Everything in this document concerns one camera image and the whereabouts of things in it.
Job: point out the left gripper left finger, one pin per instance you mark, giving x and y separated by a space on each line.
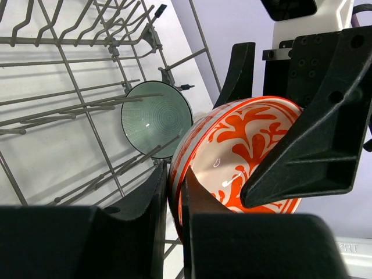
122 240

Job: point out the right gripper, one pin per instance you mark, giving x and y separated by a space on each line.
329 76

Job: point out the orange patterned bowl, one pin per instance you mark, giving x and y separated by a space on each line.
225 147

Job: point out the light green bowl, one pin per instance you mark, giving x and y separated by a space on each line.
162 117

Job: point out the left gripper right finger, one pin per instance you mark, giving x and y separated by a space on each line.
221 244

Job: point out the grey wire dish rack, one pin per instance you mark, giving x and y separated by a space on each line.
65 67

